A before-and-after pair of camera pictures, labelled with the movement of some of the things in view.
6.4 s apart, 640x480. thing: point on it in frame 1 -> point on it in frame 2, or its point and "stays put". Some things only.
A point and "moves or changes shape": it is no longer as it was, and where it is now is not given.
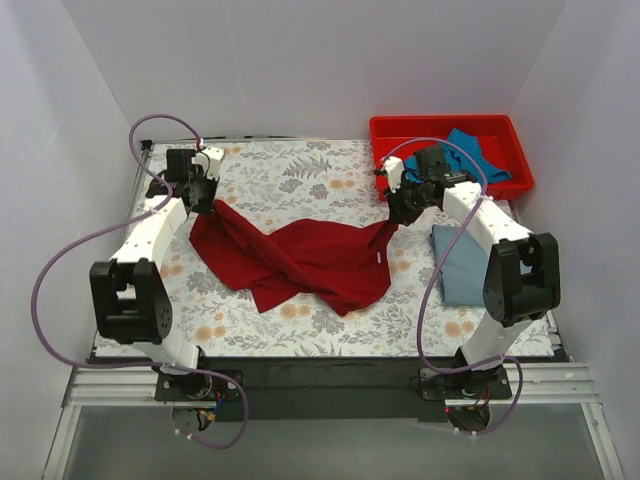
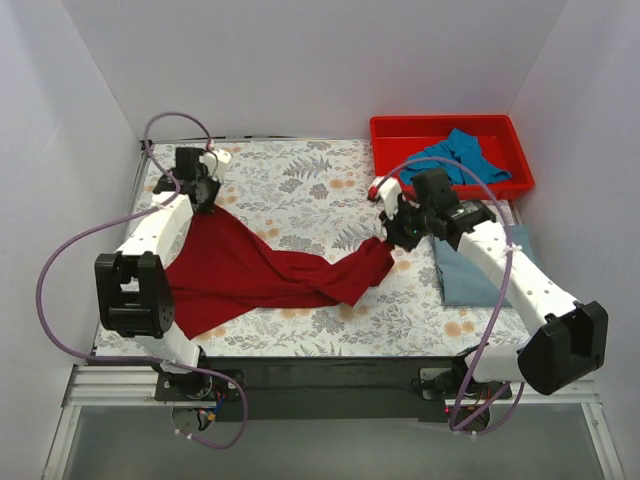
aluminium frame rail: x=133 y=387 stays put
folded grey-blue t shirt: x=465 y=270 stays put
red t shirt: x=334 y=264 moves or changes shape
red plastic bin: x=403 y=136 stays put
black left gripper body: x=201 y=198 stays put
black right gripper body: x=398 y=211 -> x=400 y=231
